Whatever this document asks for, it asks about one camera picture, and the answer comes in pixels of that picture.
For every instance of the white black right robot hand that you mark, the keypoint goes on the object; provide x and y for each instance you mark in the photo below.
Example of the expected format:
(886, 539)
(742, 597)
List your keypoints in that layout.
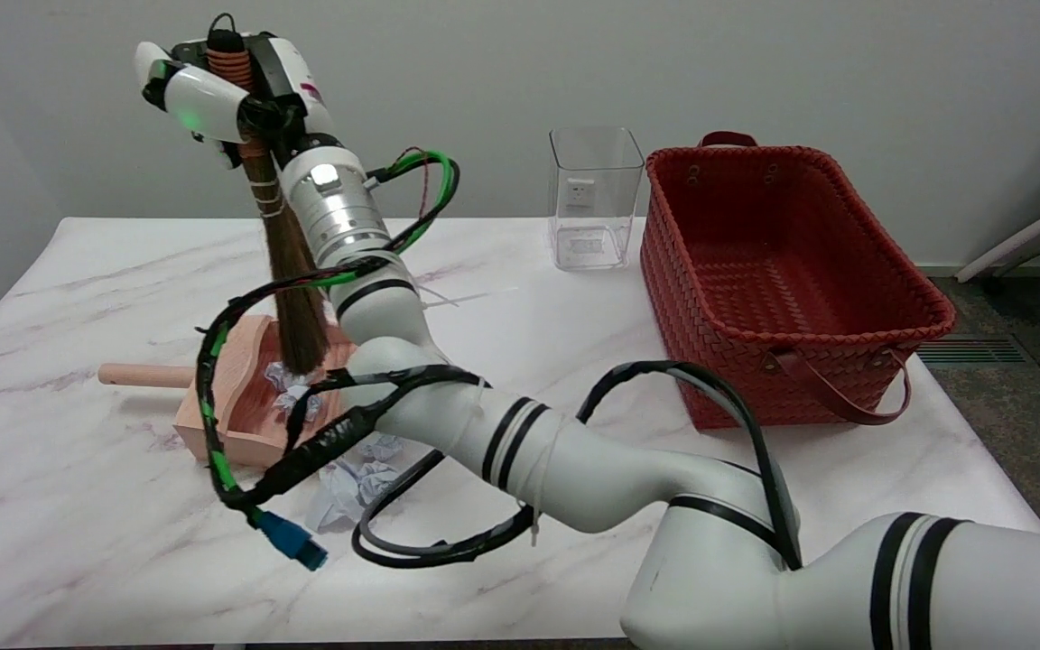
(204, 99)

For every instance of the brown straw hand broom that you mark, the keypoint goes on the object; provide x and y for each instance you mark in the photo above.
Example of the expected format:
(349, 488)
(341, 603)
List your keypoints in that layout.
(303, 325)

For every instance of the white paper ball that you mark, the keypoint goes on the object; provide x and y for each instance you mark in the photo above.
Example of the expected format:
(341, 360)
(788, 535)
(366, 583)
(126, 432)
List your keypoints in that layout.
(382, 447)
(296, 402)
(278, 375)
(376, 477)

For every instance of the large paper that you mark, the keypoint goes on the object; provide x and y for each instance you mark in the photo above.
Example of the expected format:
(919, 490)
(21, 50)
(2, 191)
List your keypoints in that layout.
(335, 506)

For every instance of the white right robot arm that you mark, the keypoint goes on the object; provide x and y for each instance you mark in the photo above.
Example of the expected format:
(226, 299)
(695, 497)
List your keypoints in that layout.
(574, 469)

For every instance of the wooden dustpan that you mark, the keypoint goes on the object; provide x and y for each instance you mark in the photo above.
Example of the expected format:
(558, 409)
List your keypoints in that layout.
(245, 415)

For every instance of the clear plastic container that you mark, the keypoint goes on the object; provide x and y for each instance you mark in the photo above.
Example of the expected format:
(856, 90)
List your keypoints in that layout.
(597, 199)

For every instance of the red woven basket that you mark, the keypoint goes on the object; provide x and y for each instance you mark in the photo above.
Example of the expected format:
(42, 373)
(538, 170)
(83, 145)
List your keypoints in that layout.
(782, 271)

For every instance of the floor vent grille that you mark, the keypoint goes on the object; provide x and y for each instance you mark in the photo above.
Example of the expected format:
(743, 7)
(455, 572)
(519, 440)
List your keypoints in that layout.
(971, 350)

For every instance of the thick white tube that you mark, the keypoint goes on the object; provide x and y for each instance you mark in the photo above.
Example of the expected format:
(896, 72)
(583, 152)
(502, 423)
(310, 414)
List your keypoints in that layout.
(1026, 236)

